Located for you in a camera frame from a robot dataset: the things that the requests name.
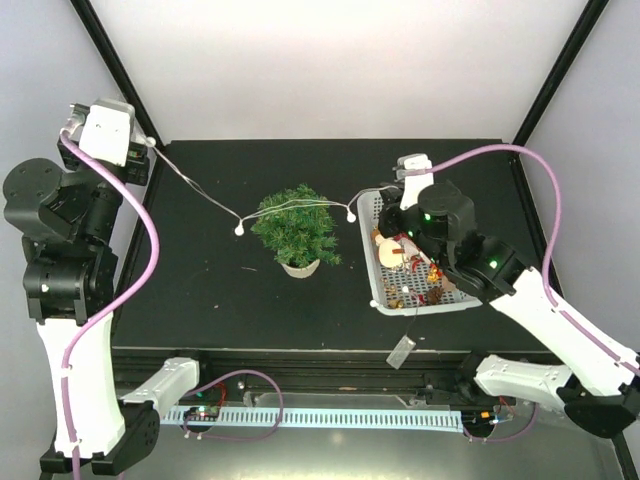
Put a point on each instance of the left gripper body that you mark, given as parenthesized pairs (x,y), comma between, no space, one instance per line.
(139,158)

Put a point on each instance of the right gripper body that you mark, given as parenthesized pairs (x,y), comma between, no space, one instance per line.
(387,227)

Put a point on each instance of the white perforated plastic basket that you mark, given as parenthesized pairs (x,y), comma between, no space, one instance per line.
(411,288)

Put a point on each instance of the small green christmas tree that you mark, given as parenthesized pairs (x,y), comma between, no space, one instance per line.
(296,225)

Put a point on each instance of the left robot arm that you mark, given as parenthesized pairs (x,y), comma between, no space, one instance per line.
(66,214)

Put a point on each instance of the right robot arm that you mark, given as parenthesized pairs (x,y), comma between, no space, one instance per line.
(596,383)

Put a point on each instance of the wooden snowman ornament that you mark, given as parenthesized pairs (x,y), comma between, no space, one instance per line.
(390,252)

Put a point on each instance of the brown pine cone ornament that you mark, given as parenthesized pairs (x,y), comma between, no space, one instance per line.
(434,295)

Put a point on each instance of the small circuit board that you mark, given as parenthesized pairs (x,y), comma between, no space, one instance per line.
(201,413)

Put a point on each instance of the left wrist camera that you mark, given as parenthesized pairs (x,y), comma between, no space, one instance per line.
(107,131)

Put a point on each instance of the left black frame post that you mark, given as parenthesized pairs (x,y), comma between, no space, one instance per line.
(92,24)

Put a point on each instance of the black frame post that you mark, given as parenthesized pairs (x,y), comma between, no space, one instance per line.
(92,24)
(576,40)

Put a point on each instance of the light blue slotted cable duct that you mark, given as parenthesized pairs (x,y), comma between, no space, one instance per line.
(324,418)

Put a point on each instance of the right black frame post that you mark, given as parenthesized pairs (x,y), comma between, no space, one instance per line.
(576,40)

